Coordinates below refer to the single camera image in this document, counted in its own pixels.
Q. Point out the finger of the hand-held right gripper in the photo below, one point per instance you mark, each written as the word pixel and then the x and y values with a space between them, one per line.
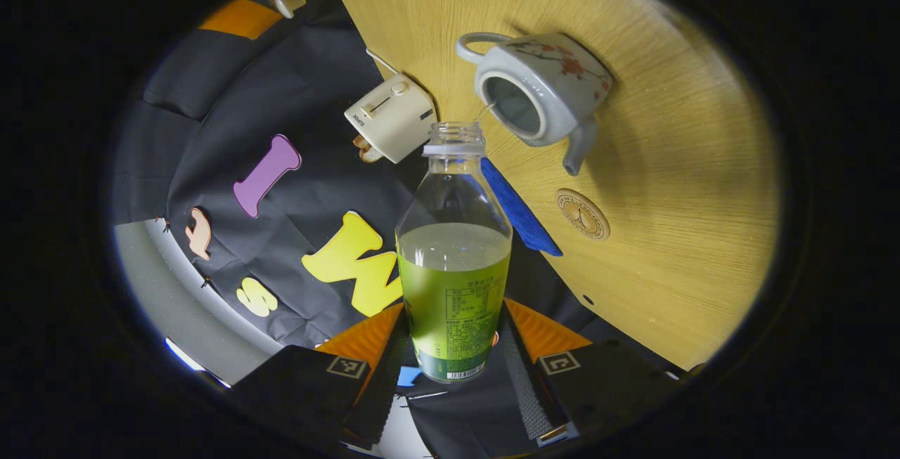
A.
pixel 239 18

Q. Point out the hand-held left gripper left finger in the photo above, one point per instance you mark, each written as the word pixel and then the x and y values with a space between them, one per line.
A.
pixel 383 392

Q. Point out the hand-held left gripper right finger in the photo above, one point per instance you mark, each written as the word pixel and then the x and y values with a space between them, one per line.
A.
pixel 524 382

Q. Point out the white teacup lid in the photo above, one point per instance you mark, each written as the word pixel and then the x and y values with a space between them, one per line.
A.
pixel 288 1

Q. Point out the green label water bottle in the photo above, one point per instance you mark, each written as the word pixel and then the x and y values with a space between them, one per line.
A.
pixel 453 290

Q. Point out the round wooden coaster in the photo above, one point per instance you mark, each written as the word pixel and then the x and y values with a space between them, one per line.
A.
pixel 583 214

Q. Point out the white ceramic teacup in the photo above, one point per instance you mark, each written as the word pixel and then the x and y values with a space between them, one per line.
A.
pixel 555 72

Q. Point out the blue towel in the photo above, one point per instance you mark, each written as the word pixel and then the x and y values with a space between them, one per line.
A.
pixel 520 216

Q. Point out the white toaster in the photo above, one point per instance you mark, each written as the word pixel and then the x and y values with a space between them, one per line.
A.
pixel 390 118

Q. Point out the bread slice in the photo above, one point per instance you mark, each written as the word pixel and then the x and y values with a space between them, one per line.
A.
pixel 367 150

